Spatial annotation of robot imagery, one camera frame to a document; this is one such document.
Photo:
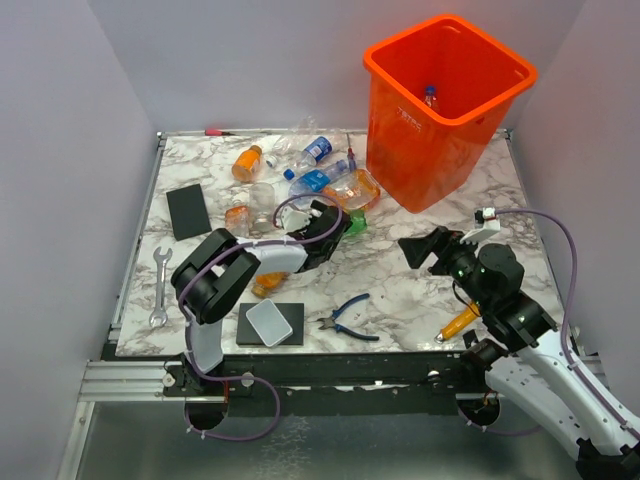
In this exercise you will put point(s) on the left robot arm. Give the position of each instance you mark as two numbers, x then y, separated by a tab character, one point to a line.
210	281

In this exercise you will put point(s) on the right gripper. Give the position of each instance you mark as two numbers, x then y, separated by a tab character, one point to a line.
441	240

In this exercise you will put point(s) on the blue label bottle top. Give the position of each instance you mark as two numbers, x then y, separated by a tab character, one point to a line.
316	151

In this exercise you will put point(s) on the tall orange label bottle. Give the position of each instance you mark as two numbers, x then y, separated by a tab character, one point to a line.
237	220

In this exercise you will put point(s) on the clear crushed bottle back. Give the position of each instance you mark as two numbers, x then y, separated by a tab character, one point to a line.
297	137

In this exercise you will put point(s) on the blue handle pliers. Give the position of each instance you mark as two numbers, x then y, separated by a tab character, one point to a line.
342	320

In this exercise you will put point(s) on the black foam pad upper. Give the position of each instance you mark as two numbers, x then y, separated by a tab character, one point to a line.
188	212

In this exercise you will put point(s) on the orange plastic bin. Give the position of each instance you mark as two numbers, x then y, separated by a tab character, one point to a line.
419	156

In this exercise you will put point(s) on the small orange juice bottle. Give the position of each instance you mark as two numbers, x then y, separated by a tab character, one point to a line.
247	164

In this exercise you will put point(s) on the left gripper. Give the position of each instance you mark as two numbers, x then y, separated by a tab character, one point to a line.
305	229

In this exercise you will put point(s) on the blue pepsi bottle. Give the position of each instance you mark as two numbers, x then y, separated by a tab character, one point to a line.
431	98

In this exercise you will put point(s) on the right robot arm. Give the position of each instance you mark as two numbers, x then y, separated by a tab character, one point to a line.
527	359

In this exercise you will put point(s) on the large crushed orange bottle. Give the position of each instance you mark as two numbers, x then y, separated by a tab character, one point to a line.
354	191

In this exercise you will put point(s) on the white bottle cap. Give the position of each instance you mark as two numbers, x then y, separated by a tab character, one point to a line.
271	161

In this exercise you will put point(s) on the blue label water bottle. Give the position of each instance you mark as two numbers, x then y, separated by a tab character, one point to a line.
316	180

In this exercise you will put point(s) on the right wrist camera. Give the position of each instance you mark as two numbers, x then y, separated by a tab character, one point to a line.
486	225

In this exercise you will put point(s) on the red pen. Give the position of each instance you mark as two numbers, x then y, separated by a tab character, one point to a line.
217	133

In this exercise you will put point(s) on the green sprite bottle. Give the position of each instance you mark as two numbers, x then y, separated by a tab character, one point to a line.
358	223

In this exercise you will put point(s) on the silver wrench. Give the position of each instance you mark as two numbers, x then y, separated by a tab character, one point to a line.
159	316

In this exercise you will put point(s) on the yellow handle utility knife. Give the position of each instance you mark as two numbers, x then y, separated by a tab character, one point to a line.
459	323

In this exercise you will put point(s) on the white rounded box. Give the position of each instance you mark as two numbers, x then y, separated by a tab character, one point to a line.
269	323

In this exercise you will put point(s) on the red screwdriver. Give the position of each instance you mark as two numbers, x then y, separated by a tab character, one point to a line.
350	154

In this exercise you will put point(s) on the clear plastic cup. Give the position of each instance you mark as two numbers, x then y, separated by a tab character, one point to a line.
261	206

